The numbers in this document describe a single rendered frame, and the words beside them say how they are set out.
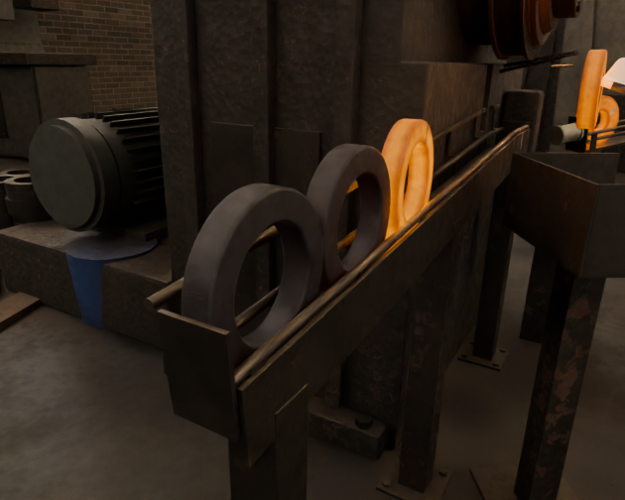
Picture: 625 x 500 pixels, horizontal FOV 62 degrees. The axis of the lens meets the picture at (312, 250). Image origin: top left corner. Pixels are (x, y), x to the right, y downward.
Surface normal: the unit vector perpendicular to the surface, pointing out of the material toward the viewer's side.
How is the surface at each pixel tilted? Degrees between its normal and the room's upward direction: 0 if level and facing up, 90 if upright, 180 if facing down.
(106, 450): 0
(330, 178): 45
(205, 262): 61
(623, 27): 90
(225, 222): 36
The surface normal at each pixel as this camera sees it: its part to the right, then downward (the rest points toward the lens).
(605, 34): -0.70, 0.23
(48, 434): 0.02, -0.94
